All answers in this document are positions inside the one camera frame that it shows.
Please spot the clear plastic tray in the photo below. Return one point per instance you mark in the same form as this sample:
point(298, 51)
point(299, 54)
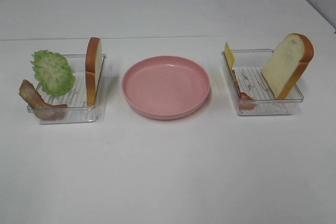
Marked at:
point(77, 110)
point(248, 65)

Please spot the yellow cheese slice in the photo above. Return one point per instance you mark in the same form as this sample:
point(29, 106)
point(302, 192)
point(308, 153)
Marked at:
point(229, 56)

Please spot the green lettuce leaf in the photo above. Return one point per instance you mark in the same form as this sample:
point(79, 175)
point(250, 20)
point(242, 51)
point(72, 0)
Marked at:
point(53, 72)

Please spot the pink round plate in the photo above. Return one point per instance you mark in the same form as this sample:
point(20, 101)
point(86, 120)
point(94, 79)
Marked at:
point(166, 87)

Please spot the bacon strip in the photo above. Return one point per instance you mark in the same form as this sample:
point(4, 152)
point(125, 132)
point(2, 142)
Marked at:
point(246, 102)
point(34, 98)

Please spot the bread slice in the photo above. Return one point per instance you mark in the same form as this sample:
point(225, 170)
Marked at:
point(287, 64)
point(93, 64)

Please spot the right clear plastic tray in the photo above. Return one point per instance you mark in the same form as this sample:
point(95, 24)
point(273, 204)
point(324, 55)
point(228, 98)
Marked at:
point(248, 65)

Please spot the left clear plastic tray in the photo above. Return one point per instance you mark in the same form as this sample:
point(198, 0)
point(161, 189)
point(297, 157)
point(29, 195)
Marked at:
point(77, 110)

